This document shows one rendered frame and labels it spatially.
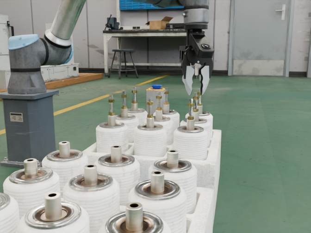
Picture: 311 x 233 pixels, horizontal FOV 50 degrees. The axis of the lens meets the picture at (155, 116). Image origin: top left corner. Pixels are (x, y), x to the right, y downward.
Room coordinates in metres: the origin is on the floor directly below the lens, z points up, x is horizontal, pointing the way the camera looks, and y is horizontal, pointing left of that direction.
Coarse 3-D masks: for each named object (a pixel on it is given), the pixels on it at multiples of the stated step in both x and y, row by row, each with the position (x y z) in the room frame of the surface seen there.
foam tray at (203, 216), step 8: (200, 192) 0.66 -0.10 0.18; (208, 192) 0.66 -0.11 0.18; (200, 200) 0.62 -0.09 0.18; (208, 200) 0.62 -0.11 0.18; (120, 208) 0.58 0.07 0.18; (200, 208) 0.58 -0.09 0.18; (208, 208) 0.58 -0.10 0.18; (192, 216) 0.55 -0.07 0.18; (200, 216) 0.55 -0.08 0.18; (208, 216) 0.56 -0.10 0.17; (192, 224) 0.53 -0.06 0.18; (200, 224) 0.53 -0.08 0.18; (208, 224) 0.57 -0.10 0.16; (192, 232) 0.50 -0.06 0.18; (200, 232) 0.50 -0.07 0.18; (208, 232) 0.57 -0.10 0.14
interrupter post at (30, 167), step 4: (28, 160) 0.57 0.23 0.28; (32, 160) 0.57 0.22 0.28; (36, 160) 0.57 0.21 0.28; (24, 164) 0.56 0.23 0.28; (28, 164) 0.56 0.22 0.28; (32, 164) 0.56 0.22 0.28; (36, 164) 0.57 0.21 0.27; (28, 168) 0.56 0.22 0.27; (32, 168) 0.56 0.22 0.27; (36, 168) 0.57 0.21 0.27; (28, 172) 0.56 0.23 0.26; (32, 172) 0.56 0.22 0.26; (36, 172) 0.57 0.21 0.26; (28, 176) 0.56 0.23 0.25; (32, 176) 0.56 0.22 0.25; (36, 176) 0.57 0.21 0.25
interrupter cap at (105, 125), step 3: (102, 123) 0.98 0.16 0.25; (105, 123) 0.98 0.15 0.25; (117, 123) 0.99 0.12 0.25; (120, 123) 0.98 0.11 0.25; (123, 123) 0.98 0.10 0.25; (102, 126) 0.94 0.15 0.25; (105, 126) 0.95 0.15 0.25; (108, 126) 0.95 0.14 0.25; (111, 126) 0.95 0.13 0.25; (114, 126) 0.95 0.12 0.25; (117, 126) 0.94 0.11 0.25; (120, 126) 0.95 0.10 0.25; (123, 126) 0.96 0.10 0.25
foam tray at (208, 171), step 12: (216, 132) 1.16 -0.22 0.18; (132, 144) 1.01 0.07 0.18; (216, 144) 1.01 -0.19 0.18; (96, 156) 0.90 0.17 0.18; (144, 156) 0.89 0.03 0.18; (216, 156) 0.90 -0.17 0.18; (144, 168) 0.87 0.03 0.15; (204, 168) 0.83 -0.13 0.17; (216, 168) 0.88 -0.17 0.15; (144, 180) 0.87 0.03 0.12; (204, 180) 0.83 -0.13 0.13; (216, 180) 0.92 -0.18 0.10; (216, 192) 0.95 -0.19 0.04
